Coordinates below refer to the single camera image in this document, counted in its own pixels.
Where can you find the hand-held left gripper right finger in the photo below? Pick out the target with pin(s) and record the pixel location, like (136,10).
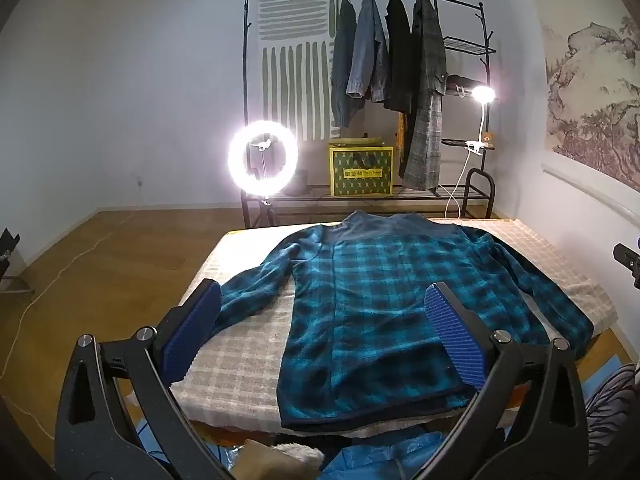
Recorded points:
(457,335)

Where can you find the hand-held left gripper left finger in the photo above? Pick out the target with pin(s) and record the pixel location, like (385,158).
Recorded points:
(197,330)

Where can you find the teal plaid fleece jacket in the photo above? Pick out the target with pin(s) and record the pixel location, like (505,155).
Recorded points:
(380,300)

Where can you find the black metal clothes rack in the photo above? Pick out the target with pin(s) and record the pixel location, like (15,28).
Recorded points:
(465,46)

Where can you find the beige checked bed blanket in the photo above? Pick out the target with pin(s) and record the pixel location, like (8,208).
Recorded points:
(240,360)

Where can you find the blue floor mat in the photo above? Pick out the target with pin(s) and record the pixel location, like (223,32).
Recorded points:
(602,375)

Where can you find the striped cloth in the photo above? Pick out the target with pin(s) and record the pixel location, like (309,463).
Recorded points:
(615,410)

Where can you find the beige fluffy cloth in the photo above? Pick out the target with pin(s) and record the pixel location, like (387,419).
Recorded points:
(280,460)

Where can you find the dark pot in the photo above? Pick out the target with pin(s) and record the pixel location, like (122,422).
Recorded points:
(300,182)

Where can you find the small brown bear toy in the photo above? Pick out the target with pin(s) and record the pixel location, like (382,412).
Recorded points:
(488,138)

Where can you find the yellow green patterned box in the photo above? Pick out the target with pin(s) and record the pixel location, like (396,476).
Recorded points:
(360,170)

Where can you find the long yellow box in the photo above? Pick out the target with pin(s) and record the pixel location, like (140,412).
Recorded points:
(400,135)

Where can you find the black stand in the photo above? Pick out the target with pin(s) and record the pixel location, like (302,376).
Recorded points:
(7,245)

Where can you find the white clip lamp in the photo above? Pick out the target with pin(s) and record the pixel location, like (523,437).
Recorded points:
(484,94)

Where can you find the grey plaid hanging coat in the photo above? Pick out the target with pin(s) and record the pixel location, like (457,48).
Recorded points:
(425,110)

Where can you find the dark bag on shelf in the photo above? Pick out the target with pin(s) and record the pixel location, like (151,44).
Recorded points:
(462,82)

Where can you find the black hanging coat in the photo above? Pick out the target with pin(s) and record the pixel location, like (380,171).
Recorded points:
(399,60)

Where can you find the dark grey hanging sweater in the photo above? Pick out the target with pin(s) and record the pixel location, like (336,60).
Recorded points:
(342,75)

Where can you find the blue denim hanging jacket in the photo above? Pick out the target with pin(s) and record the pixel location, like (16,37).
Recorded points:
(367,50)

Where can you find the landscape wall poster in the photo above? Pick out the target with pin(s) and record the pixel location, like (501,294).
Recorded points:
(600,100)

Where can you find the green striped wall hanging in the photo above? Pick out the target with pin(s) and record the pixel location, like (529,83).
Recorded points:
(295,60)

